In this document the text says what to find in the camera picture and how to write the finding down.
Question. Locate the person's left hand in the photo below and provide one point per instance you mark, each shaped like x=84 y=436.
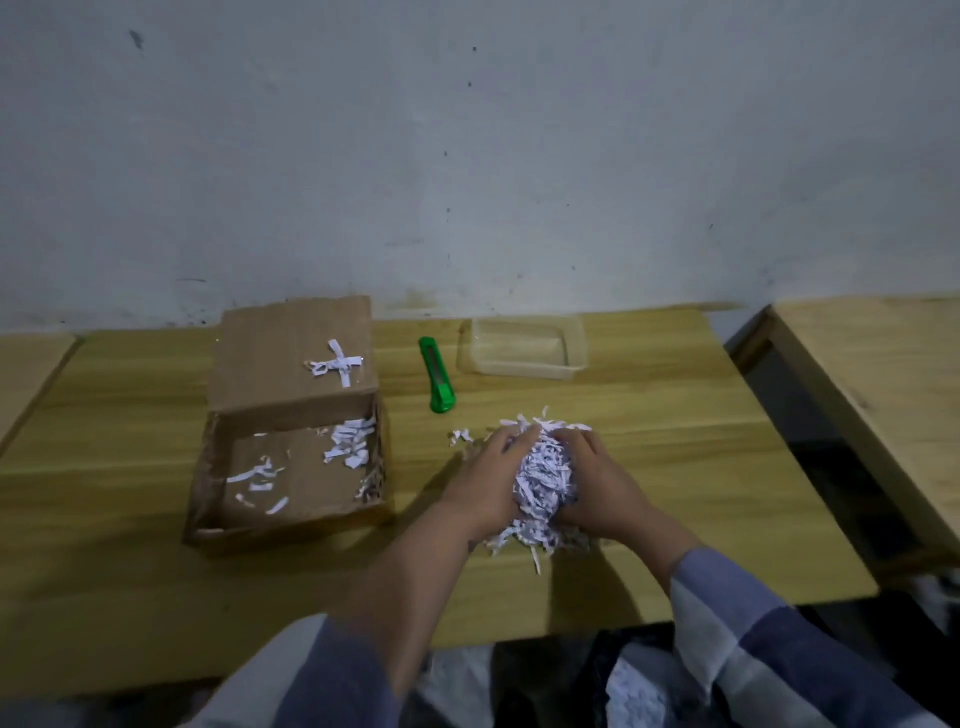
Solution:
x=480 y=487

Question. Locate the person's right hand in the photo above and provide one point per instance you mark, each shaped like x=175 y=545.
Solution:
x=604 y=495

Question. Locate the person's right fingers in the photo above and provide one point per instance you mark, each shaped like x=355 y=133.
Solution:
x=581 y=444

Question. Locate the person's left fingers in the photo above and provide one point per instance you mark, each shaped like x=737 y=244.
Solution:
x=516 y=442

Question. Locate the pile of white shredded paper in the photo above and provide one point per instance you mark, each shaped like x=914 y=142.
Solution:
x=541 y=480

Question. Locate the person's right forearm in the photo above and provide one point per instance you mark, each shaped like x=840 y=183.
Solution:
x=750 y=630

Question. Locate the person's left forearm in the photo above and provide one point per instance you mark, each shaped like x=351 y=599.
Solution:
x=409 y=592

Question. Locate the clear plastic container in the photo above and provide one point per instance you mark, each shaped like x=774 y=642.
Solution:
x=523 y=346

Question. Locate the green utility knife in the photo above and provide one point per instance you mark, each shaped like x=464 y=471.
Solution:
x=437 y=375

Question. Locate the loose white paper shreds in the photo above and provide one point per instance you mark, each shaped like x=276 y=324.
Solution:
x=349 y=442

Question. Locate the crossed white paper strips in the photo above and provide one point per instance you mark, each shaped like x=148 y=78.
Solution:
x=337 y=365

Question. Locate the brown cardboard box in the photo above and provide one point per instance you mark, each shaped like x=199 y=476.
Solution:
x=292 y=405

